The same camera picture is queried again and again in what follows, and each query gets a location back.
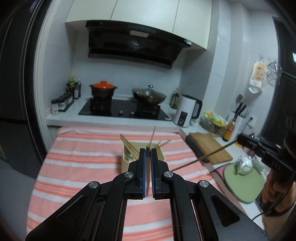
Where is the black refrigerator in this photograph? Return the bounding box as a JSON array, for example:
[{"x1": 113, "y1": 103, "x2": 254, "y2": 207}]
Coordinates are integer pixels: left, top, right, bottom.
[{"x1": 1, "y1": 1, "x2": 51, "y2": 178}]

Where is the black range hood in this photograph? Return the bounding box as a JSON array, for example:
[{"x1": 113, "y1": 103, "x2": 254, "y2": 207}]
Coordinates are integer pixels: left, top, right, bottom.
[{"x1": 85, "y1": 20, "x2": 192, "y2": 69}]

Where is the white electric kettle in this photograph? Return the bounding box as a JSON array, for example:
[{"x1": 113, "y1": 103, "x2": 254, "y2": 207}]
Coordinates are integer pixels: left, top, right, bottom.
[{"x1": 173, "y1": 94, "x2": 203, "y2": 128}]

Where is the brown sauce bottle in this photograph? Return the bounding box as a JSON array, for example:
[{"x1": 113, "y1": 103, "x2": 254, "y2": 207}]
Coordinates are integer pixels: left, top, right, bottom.
[{"x1": 222, "y1": 114, "x2": 237, "y2": 142}]

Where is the yellow cap sauce bottle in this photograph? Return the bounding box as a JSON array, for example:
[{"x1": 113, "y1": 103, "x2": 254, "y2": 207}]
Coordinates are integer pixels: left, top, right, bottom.
[{"x1": 66, "y1": 74, "x2": 76, "y2": 94}]

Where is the chopstick leaning in holder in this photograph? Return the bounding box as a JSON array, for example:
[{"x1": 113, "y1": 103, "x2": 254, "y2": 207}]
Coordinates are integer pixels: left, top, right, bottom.
[{"x1": 149, "y1": 126, "x2": 156, "y2": 146}]

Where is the black gas stove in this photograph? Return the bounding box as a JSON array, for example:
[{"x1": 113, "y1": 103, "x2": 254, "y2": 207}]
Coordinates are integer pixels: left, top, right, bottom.
[{"x1": 79, "y1": 98, "x2": 171, "y2": 121}]

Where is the white upper cabinet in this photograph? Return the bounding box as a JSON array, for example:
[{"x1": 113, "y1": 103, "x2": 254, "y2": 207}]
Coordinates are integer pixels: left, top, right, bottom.
[{"x1": 66, "y1": 0, "x2": 213, "y2": 50}]

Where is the wooden cutting board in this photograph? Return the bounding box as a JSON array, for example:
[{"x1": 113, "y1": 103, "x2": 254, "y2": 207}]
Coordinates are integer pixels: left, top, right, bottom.
[{"x1": 185, "y1": 133, "x2": 233, "y2": 165}]

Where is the pink striped tablecloth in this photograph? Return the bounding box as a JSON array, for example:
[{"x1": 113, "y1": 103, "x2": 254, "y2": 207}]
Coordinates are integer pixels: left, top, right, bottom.
[{"x1": 27, "y1": 127, "x2": 236, "y2": 231}]

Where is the white spice jar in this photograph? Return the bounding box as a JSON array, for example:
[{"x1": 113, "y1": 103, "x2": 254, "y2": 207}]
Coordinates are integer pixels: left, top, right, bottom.
[{"x1": 51, "y1": 99, "x2": 59, "y2": 115}]

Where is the steel wok with lid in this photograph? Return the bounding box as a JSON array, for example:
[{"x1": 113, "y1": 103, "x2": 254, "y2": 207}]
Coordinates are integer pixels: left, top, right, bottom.
[{"x1": 132, "y1": 85, "x2": 167, "y2": 105}]

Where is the blue label bottle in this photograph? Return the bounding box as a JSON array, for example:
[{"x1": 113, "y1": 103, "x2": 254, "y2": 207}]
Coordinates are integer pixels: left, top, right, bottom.
[{"x1": 77, "y1": 81, "x2": 81, "y2": 98}]

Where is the cream wooden utensil holder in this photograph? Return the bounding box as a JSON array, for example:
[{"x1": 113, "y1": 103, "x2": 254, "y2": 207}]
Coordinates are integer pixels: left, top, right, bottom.
[{"x1": 121, "y1": 141, "x2": 165, "y2": 173}]

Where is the person's right hand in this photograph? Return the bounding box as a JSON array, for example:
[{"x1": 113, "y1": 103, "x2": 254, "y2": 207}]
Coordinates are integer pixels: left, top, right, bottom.
[{"x1": 262, "y1": 170, "x2": 295, "y2": 212}]

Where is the green mat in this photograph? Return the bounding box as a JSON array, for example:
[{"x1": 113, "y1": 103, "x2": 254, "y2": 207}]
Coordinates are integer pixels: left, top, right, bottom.
[{"x1": 223, "y1": 164, "x2": 265, "y2": 204}]

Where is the black pot orange lid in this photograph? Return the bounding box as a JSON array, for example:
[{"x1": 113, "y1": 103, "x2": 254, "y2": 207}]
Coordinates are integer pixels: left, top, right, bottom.
[{"x1": 89, "y1": 80, "x2": 117, "y2": 98}]

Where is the white knife holder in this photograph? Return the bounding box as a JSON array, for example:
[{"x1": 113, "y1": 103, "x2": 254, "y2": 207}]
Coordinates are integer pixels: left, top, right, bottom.
[{"x1": 227, "y1": 94, "x2": 251, "y2": 140}]

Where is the hanging steel whisk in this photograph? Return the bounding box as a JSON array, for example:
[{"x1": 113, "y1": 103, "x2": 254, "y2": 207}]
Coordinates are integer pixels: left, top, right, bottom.
[{"x1": 266, "y1": 58, "x2": 282, "y2": 86}]

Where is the hanging plastic bag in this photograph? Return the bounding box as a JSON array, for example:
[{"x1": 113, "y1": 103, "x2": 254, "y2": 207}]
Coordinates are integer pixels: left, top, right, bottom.
[{"x1": 248, "y1": 60, "x2": 267, "y2": 94}]

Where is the yellow snack bag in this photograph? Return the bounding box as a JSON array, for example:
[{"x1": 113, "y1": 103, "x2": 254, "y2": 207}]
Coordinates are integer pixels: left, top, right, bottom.
[{"x1": 199, "y1": 111, "x2": 228, "y2": 137}]

